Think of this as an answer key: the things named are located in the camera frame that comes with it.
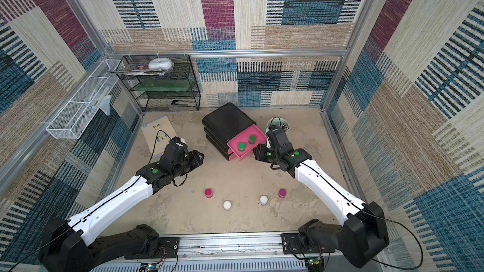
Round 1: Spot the black drawer cabinet shell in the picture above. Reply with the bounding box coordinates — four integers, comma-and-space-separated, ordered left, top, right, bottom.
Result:
202, 102, 257, 161

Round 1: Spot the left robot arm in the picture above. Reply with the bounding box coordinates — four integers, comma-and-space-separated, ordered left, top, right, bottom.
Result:
39, 137, 205, 271

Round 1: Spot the magazine on shelf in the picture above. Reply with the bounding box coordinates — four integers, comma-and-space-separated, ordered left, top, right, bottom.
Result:
108, 64, 170, 76

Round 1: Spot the pink drawer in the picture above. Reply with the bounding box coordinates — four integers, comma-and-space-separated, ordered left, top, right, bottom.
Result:
227, 125, 267, 161

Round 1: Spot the white wire wall basket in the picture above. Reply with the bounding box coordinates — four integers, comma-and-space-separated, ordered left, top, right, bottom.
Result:
46, 59, 119, 139

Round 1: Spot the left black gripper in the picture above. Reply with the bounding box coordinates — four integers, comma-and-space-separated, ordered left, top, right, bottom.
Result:
171, 149, 205, 180

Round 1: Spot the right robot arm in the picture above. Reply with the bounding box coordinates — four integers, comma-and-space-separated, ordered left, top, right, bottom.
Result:
254, 127, 389, 268

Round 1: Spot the mint green pen cup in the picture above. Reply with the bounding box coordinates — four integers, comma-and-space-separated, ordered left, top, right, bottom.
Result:
265, 117, 290, 133

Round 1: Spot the black wire mesh shelf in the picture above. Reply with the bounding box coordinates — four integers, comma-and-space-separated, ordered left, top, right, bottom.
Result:
116, 54, 201, 112

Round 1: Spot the magenta paint can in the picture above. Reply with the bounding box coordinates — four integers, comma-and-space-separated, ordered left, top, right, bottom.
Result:
204, 188, 214, 198
278, 188, 287, 199

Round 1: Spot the white paint can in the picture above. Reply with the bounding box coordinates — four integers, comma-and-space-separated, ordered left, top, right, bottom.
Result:
223, 201, 232, 211
260, 195, 268, 206

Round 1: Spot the beige book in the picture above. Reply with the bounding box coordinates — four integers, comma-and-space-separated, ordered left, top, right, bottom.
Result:
141, 116, 176, 158

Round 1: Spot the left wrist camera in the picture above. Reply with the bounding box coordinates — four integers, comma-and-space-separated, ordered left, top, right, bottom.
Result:
170, 137, 188, 148

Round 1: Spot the white round device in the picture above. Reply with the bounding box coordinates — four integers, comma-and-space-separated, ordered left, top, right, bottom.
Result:
148, 58, 174, 71

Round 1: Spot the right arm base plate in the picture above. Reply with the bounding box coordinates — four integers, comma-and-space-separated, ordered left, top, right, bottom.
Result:
280, 232, 335, 258

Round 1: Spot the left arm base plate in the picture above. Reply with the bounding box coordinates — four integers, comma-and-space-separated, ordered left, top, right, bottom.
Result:
124, 237, 180, 259

